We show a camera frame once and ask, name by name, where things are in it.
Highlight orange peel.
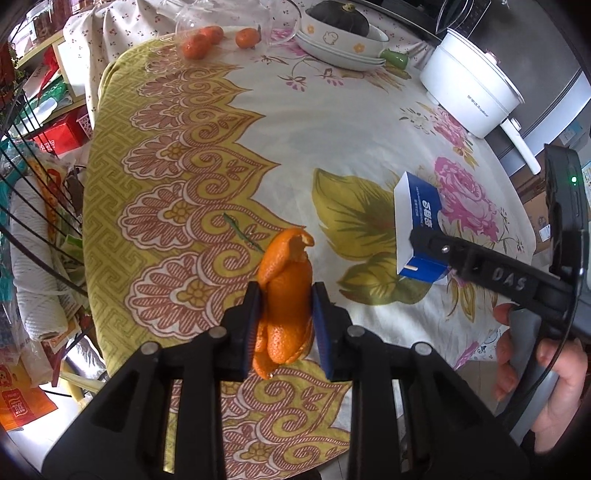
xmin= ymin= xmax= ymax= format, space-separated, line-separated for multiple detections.
xmin=252 ymin=227 xmax=317 ymax=380

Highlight clear glass jar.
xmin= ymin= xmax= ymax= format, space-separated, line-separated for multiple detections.
xmin=157 ymin=0 xmax=301 ymax=47

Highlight floral tablecloth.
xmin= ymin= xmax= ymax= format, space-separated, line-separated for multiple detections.
xmin=82 ymin=0 xmax=536 ymax=462

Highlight white paper towel bundle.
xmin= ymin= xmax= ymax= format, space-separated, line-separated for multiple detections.
xmin=9 ymin=185 xmax=70 ymax=342

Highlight white small-flower cloth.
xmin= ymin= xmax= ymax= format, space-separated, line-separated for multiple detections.
xmin=62 ymin=4 xmax=185 ymax=130

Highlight white bowl green handles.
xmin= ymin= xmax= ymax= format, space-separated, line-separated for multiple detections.
xmin=295 ymin=7 xmax=409 ymax=72

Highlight black microwave oven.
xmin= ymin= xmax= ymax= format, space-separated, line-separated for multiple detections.
xmin=416 ymin=0 xmax=495 ymax=42

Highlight orange plastic bag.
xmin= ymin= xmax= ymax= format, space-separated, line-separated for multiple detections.
xmin=0 ymin=360 xmax=58 ymax=432

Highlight black wire rack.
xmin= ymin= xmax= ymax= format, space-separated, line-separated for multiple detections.
xmin=0 ymin=28 xmax=90 ymax=393

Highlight thin green stem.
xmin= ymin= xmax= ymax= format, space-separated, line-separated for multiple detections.
xmin=223 ymin=212 xmax=266 ymax=252

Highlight person's right hand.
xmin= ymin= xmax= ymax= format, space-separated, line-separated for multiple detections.
xmin=492 ymin=302 xmax=589 ymax=455

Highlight green white plastic bag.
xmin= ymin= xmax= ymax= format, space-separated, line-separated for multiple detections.
xmin=23 ymin=78 xmax=75 ymax=116

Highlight white electric cooking pot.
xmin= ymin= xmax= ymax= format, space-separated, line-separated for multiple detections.
xmin=419 ymin=28 xmax=542 ymax=175

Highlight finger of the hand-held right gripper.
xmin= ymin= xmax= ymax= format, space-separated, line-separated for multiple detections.
xmin=409 ymin=229 xmax=575 ymax=319

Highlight cardboard box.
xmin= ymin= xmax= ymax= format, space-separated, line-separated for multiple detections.
xmin=512 ymin=175 xmax=555 ymax=254

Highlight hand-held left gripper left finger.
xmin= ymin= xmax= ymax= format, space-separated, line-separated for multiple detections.
xmin=41 ymin=281 xmax=262 ymax=480

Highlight small blue white box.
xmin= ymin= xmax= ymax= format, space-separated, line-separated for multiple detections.
xmin=393 ymin=172 xmax=451 ymax=284

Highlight grey refrigerator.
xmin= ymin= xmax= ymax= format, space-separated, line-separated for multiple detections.
xmin=496 ymin=46 xmax=591 ymax=176

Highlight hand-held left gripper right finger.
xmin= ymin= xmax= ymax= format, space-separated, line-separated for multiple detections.
xmin=310 ymin=282 xmax=529 ymax=480

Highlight red gift box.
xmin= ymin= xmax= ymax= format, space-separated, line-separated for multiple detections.
xmin=32 ymin=111 xmax=93 ymax=155

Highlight dark green pumpkin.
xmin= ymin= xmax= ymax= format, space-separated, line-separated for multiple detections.
xmin=312 ymin=0 xmax=370 ymax=37

